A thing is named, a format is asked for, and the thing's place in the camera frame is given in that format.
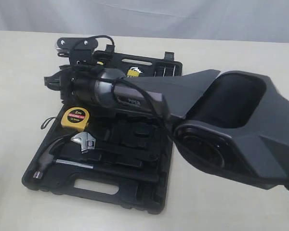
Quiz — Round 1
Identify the chrome adjustable wrench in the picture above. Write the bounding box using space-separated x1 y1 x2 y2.
70 131 159 162

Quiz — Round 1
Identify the yellow tape measure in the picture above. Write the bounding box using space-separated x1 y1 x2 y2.
60 107 90 132

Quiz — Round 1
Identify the claw hammer black handle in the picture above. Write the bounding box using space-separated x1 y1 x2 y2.
33 134 159 184

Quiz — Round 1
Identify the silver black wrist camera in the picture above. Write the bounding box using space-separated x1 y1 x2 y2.
55 37 98 65

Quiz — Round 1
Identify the yellow hex key set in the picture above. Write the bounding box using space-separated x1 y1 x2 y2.
127 67 142 77

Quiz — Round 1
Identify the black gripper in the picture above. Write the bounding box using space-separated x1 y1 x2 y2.
43 64 104 103

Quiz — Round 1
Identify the black plastic tool case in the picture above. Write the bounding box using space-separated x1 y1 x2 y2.
22 65 173 214

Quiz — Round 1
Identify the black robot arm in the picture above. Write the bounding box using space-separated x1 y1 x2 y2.
44 64 289 191

